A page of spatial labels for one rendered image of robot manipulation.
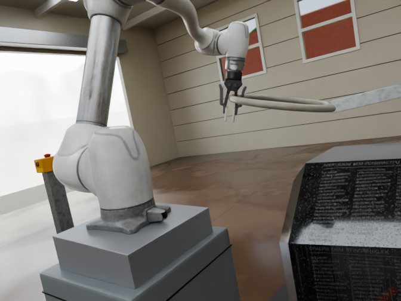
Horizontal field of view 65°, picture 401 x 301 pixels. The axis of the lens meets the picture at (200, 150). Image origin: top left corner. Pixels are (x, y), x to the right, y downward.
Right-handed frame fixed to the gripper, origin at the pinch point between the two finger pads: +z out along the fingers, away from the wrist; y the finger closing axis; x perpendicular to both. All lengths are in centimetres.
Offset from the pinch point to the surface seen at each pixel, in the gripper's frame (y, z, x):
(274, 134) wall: 49, 122, 657
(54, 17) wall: -468, -108, 521
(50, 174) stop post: -98, 44, -1
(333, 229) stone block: 45, 31, -41
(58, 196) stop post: -93, 57, -1
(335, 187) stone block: 46, 20, -29
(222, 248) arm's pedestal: 9, 31, -66
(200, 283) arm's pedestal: 5, 36, -78
